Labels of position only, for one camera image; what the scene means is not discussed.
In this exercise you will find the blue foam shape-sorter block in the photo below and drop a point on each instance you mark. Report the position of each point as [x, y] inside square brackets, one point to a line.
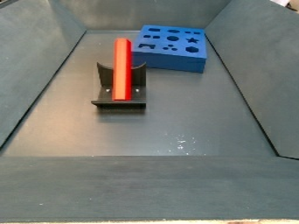
[171, 47]

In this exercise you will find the black curved cradle stand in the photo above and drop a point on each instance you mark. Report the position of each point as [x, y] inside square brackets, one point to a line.
[104, 100]

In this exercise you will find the red hexagonal prism rod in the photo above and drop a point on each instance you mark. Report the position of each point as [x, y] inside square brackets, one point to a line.
[122, 70]

